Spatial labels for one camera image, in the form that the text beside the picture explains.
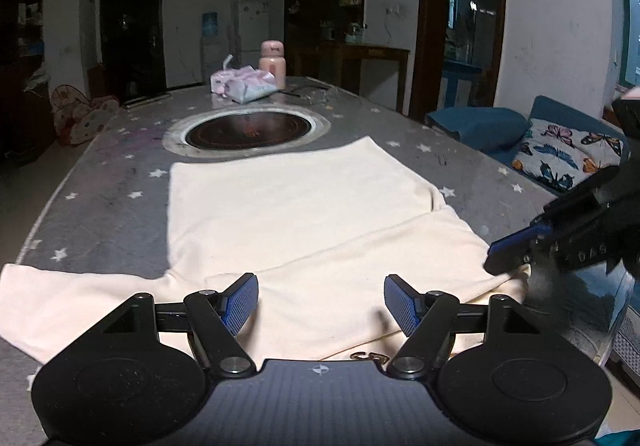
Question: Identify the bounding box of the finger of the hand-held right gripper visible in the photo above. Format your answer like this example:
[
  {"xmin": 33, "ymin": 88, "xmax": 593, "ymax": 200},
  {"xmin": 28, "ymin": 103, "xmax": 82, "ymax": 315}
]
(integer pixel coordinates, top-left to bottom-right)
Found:
[{"xmin": 484, "ymin": 166, "xmax": 621, "ymax": 277}]

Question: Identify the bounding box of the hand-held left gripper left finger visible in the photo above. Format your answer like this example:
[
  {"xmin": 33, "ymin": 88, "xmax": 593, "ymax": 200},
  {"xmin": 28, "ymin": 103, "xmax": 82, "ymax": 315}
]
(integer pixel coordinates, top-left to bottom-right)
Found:
[{"xmin": 95, "ymin": 272, "xmax": 260, "ymax": 378}]

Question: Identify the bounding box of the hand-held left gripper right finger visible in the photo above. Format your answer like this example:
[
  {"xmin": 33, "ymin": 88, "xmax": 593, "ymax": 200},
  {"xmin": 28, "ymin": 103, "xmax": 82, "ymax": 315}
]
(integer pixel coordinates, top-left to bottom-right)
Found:
[{"xmin": 384, "ymin": 275, "xmax": 546, "ymax": 379}]

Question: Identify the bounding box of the cream garment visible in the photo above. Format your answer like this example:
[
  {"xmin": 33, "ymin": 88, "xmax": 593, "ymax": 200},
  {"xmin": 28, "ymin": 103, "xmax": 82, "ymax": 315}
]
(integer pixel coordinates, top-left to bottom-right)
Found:
[{"xmin": 0, "ymin": 136, "xmax": 531, "ymax": 362}]

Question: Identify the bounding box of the butterfly-print pillow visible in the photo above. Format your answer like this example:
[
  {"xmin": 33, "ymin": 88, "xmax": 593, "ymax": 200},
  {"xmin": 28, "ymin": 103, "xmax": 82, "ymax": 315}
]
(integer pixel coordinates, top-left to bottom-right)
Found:
[{"xmin": 511, "ymin": 118, "xmax": 628, "ymax": 194}]

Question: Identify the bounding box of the grey patterned rug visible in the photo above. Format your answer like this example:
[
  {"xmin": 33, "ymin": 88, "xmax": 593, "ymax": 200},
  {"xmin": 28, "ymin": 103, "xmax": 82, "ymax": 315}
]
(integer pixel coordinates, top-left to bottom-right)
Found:
[{"xmin": 612, "ymin": 321, "xmax": 640, "ymax": 377}]

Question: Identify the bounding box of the blue sofa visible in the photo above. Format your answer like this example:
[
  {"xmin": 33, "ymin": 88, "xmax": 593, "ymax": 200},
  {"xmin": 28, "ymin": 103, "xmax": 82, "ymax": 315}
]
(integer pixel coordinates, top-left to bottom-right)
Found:
[{"xmin": 425, "ymin": 96, "xmax": 631, "ymax": 197}]

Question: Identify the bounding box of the blue cabinet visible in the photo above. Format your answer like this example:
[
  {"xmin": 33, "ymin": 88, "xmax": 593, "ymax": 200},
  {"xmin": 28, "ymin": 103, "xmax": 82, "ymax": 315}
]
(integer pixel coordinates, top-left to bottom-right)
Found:
[{"xmin": 440, "ymin": 60, "xmax": 486, "ymax": 111}]

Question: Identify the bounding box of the grey star-print tablecloth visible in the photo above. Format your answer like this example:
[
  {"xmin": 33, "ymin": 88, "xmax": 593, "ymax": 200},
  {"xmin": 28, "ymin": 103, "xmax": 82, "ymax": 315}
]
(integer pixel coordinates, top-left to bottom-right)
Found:
[{"xmin": 0, "ymin": 76, "xmax": 626, "ymax": 446}]

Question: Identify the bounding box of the round built-in hotplate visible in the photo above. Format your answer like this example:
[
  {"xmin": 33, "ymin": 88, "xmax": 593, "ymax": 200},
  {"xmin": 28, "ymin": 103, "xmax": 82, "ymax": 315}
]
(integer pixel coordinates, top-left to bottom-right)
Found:
[{"xmin": 162, "ymin": 106, "xmax": 331, "ymax": 157}]

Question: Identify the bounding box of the glass window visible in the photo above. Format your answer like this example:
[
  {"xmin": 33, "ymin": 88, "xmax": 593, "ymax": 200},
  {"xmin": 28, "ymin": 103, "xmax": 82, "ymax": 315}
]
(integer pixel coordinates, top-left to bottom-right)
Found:
[{"xmin": 620, "ymin": 0, "xmax": 640, "ymax": 86}]

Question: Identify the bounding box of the pink tissue pack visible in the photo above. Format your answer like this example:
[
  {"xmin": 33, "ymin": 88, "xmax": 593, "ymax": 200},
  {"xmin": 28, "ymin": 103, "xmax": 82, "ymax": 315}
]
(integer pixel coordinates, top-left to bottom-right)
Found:
[{"xmin": 210, "ymin": 54, "xmax": 277, "ymax": 104}]

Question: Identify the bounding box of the pink thermos bottle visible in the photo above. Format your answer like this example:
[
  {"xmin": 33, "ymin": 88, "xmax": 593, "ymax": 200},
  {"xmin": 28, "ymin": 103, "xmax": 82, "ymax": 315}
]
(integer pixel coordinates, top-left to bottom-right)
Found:
[{"xmin": 258, "ymin": 40, "xmax": 287, "ymax": 89}]

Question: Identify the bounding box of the brown wooden side table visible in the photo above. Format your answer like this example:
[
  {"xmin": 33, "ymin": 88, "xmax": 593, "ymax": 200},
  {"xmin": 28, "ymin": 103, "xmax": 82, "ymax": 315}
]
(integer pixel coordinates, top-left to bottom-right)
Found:
[{"xmin": 297, "ymin": 42, "xmax": 411, "ymax": 114}]

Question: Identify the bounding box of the floral mesh food cover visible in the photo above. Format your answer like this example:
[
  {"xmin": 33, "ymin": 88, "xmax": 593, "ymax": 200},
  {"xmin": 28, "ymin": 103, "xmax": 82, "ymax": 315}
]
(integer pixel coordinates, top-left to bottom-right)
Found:
[{"xmin": 50, "ymin": 84, "xmax": 121, "ymax": 147}]

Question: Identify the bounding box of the white refrigerator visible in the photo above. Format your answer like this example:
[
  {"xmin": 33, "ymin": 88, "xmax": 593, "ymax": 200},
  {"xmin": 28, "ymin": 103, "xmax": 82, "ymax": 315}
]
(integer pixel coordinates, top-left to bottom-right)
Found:
[{"xmin": 231, "ymin": 0, "xmax": 271, "ymax": 67}]

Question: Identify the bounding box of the water dispenser with blue bottle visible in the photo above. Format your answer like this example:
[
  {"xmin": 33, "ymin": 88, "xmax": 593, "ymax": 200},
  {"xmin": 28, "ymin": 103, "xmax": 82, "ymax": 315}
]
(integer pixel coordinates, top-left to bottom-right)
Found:
[{"xmin": 200, "ymin": 12, "xmax": 223, "ymax": 76}]

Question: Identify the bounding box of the dark wooden door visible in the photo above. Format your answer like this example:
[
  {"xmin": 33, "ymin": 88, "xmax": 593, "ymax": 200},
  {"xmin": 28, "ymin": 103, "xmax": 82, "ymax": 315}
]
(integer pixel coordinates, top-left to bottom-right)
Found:
[{"xmin": 99, "ymin": 0, "xmax": 167, "ymax": 102}]

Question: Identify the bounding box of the dark wooden display cabinet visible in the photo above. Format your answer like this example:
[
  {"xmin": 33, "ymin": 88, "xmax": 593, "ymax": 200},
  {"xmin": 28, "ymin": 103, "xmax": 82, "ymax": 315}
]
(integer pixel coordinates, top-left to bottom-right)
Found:
[{"xmin": 284, "ymin": 0, "xmax": 368, "ymax": 76}]

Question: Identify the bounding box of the dark wooden shelf unit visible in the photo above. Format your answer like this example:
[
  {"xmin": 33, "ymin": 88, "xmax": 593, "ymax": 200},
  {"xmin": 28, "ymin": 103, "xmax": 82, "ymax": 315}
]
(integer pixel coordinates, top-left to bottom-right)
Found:
[{"xmin": 0, "ymin": 0, "xmax": 46, "ymax": 167}]

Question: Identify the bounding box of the dark wooden door frame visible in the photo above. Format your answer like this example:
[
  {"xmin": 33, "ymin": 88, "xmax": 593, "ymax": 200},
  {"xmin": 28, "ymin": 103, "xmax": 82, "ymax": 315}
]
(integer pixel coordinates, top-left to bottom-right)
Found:
[{"xmin": 409, "ymin": 0, "xmax": 508, "ymax": 119}]

